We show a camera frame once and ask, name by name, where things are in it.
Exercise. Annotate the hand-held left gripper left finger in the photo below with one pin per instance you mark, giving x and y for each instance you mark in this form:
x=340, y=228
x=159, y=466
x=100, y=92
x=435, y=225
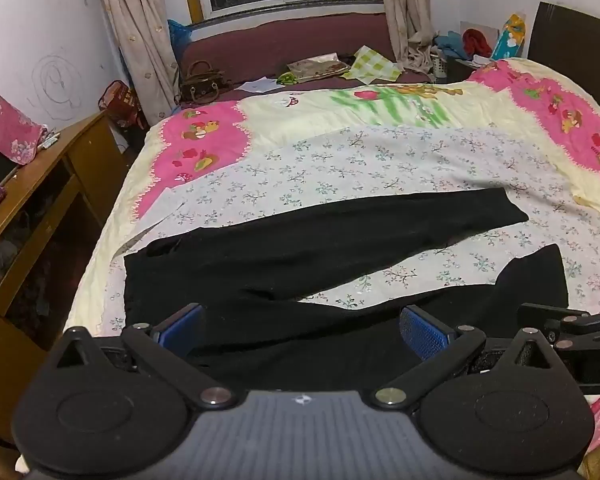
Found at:
x=180, y=327

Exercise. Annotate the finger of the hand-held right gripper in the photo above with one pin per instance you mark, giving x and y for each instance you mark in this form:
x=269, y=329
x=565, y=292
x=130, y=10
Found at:
x=580, y=325

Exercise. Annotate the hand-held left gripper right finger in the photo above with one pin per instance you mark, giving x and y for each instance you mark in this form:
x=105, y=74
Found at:
x=422, y=332

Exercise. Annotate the black pants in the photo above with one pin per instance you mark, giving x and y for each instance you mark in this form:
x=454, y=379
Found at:
x=280, y=240

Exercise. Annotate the wooden desk cabinet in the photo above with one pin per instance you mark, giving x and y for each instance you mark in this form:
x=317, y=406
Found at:
x=85, y=145

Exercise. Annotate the red bag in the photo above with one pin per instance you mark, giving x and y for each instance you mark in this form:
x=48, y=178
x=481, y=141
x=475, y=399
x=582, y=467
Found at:
x=122, y=102

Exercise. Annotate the floral bedspread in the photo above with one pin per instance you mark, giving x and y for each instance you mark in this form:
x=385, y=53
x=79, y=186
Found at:
x=290, y=115

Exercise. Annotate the dark wooden headboard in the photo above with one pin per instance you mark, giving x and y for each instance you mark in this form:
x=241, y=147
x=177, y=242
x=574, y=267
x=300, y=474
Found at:
x=575, y=35

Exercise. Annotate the brown handbag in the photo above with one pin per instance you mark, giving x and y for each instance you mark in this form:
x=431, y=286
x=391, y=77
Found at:
x=200, y=82

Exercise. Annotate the white paper sheet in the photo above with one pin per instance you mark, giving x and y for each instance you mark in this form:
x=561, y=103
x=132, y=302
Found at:
x=260, y=85

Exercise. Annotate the colourful cartoon package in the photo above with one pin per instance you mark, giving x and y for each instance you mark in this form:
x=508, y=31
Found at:
x=509, y=37

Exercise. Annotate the pink floral cloth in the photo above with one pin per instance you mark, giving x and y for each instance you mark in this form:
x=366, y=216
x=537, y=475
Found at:
x=7, y=122

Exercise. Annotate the red cloth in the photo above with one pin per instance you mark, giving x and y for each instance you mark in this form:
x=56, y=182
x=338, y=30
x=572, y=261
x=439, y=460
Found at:
x=477, y=40

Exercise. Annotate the yellow green checkered cloth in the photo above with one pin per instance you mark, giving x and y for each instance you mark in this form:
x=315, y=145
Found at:
x=372, y=65

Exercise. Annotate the blue cloth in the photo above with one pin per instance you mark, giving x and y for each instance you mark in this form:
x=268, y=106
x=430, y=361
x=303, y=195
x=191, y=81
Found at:
x=450, y=42

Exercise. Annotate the beige flat packet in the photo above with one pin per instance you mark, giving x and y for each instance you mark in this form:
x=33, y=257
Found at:
x=317, y=67

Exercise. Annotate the blue plastic bag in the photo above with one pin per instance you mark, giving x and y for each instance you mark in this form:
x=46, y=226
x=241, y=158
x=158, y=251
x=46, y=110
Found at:
x=179, y=37

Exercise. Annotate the maroon window seat mat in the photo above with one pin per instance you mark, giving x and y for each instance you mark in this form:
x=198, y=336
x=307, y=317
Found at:
x=260, y=42

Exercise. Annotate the beige curtain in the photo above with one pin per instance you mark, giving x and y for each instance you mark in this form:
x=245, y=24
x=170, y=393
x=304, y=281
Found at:
x=405, y=5
x=135, y=25

